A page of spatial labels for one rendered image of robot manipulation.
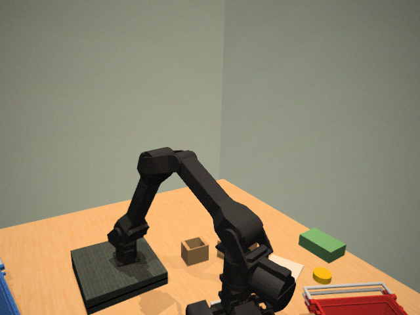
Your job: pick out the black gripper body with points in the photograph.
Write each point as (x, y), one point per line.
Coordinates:
(227, 294)

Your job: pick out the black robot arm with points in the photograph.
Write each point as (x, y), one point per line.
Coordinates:
(234, 223)

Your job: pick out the yellow short cylinder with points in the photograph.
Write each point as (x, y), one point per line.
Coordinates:
(322, 275)

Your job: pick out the cream flat square panel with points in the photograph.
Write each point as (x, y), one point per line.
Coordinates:
(296, 268)

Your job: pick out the green rectangular block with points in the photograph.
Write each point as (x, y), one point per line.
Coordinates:
(322, 245)

